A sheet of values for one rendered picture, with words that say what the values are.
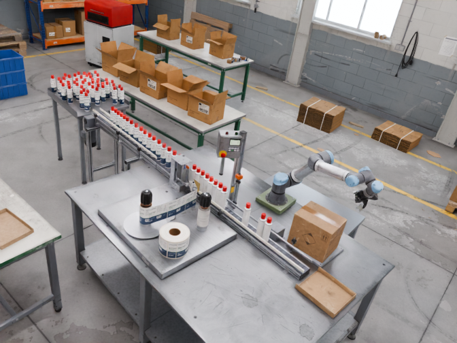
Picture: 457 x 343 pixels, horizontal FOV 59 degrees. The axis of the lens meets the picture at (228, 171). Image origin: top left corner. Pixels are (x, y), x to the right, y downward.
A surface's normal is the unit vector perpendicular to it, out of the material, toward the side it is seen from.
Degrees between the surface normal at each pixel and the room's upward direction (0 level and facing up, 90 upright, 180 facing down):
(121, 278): 1
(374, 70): 90
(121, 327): 0
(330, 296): 0
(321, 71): 90
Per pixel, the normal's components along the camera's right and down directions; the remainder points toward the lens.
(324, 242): -0.63, 0.34
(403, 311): 0.13, -0.84
